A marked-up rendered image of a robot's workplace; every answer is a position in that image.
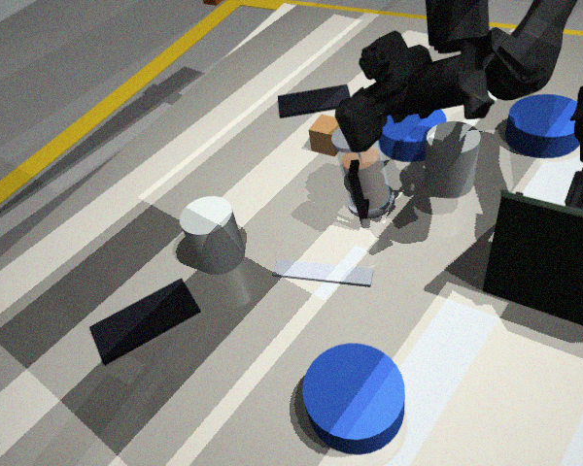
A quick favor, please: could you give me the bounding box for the french press coffee maker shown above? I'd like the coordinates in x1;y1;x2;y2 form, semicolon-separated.
331;127;394;219

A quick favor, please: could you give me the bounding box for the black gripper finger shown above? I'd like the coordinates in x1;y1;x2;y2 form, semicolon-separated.
351;87;367;98
364;82;378;98

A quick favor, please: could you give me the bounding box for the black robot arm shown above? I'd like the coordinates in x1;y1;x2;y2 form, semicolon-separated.
360;0;578;119

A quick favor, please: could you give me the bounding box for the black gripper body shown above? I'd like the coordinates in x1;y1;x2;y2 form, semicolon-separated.
334;45;436;152

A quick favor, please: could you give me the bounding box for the blue cylinder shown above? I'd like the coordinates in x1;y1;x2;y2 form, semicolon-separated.
505;94;580;158
302;343;405;455
379;110;446;162

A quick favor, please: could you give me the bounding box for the brown cube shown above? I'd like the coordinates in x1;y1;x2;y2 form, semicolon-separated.
308;115;339;157

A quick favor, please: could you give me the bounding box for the grey cylinder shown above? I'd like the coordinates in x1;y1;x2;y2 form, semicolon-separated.
425;121;481;199
180;196;245;275

